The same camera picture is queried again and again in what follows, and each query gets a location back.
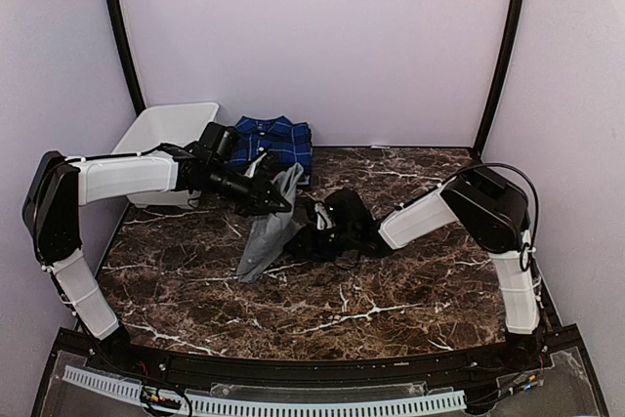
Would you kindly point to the right black frame post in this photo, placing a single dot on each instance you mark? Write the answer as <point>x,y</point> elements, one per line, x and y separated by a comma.
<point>498,78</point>

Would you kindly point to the white plastic bin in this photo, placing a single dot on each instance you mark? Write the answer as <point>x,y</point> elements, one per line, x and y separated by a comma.
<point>178,124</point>

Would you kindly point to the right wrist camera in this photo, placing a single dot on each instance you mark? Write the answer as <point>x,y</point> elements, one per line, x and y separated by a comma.
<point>321,215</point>

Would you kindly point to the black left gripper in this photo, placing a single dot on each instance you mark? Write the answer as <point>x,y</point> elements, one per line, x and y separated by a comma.
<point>255,203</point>

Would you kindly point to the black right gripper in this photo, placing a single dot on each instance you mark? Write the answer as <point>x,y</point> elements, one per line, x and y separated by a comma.
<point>309,246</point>

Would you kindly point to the grey long sleeve shirt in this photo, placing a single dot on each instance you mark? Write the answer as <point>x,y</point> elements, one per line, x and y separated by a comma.
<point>270,233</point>

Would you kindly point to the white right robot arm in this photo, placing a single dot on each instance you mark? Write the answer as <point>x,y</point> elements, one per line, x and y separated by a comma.
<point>496,213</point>

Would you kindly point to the blue plaid folded shirt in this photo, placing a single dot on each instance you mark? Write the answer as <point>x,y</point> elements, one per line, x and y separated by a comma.
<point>290,142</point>

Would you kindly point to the black frame post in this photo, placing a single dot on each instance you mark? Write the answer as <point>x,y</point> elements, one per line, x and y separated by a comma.
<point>498,78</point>
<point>125,56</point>

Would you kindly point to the black front rail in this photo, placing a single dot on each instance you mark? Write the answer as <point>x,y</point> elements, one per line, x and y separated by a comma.
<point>471,367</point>

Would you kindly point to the left black frame post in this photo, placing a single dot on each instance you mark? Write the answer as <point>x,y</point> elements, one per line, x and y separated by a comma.
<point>125,56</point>

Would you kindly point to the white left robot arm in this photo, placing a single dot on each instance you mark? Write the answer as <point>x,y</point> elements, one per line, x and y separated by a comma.
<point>62,185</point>

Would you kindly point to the white slotted cable duct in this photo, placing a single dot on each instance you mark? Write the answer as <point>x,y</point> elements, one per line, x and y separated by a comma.
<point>239,400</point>

